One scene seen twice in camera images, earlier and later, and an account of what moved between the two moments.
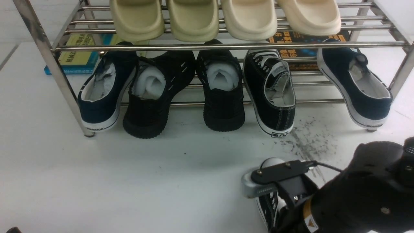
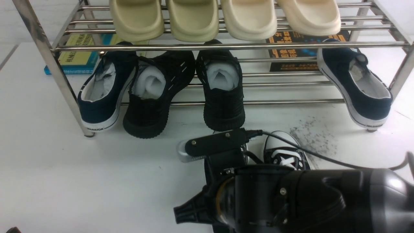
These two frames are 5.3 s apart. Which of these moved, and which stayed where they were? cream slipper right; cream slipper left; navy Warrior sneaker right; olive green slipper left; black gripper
Moved: black gripper
Stayed: olive green slipper left; cream slipper right; navy Warrior sneaker right; cream slipper left
